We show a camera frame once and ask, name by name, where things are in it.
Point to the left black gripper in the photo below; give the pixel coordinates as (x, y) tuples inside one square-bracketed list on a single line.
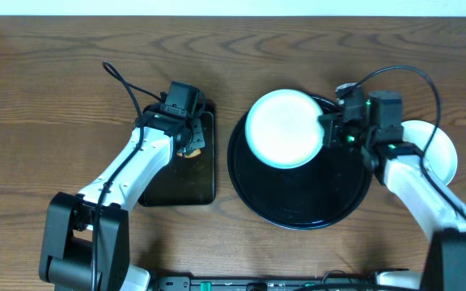
[(193, 128)]

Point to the round black serving tray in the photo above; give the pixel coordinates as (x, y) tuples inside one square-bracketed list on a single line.
[(316, 195)]

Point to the orange sponge with green pad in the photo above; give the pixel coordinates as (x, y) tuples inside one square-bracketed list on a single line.
[(189, 153)]

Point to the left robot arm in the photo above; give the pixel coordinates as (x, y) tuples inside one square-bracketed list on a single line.
[(86, 236)]

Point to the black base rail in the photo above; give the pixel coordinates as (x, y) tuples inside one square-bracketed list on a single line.
[(334, 280)]

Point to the black rectangular water tray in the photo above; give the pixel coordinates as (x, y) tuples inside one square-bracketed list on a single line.
[(186, 181)]

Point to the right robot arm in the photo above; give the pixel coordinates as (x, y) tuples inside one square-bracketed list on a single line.
[(414, 160)]

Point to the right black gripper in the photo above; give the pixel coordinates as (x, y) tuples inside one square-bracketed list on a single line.
[(332, 129)]

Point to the light blue plate with sauce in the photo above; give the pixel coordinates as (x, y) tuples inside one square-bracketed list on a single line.
[(282, 129)]

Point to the pale green plate with sauce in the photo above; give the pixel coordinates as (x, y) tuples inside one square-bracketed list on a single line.
[(441, 153)]

